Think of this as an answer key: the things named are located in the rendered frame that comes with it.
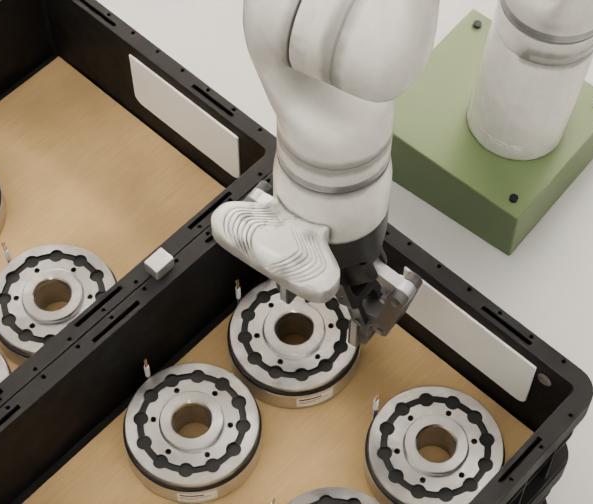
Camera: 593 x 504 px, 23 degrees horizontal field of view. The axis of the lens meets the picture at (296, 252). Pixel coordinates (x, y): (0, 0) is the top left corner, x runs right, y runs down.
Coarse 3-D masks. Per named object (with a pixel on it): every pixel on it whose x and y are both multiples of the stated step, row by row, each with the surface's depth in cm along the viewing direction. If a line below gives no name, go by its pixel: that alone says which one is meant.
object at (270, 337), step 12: (276, 312) 113; (288, 312) 113; (300, 312) 113; (312, 312) 113; (264, 324) 113; (276, 324) 113; (312, 324) 113; (324, 324) 113; (264, 336) 112; (276, 336) 112; (312, 336) 112; (324, 336) 112; (276, 348) 111; (288, 348) 111; (300, 348) 111; (312, 348) 111
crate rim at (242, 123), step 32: (0, 0) 122; (96, 0) 122; (128, 32) 120; (160, 64) 118; (192, 96) 117; (256, 128) 115; (224, 192) 111; (192, 224) 110; (128, 288) 107; (96, 320) 106; (0, 384) 103
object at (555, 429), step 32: (192, 256) 108; (416, 256) 108; (160, 288) 107; (448, 288) 107; (128, 320) 106; (512, 320) 106; (64, 352) 104; (96, 352) 105; (544, 352) 104; (32, 384) 103; (576, 384) 103; (0, 416) 102; (576, 416) 102; (544, 448) 100; (512, 480) 99
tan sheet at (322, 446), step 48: (288, 336) 116; (384, 336) 116; (384, 384) 114; (432, 384) 114; (192, 432) 112; (288, 432) 112; (336, 432) 112; (528, 432) 112; (48, 480) 110; (96, 480) 110; (288, 480) 110; (336, 480) 110
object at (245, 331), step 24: (264, 288) 115; (240, 312) 114; (264, 312) 114; (336, 312) 114; (240, 336) 113; (336, 336) 113; (240, 360) 111; (264, 360) 111; (288, 360) 111; (312, 360) 111; (336, 360) 111; (264, 384) 111; (288, 384) 110; (312, 384) 110
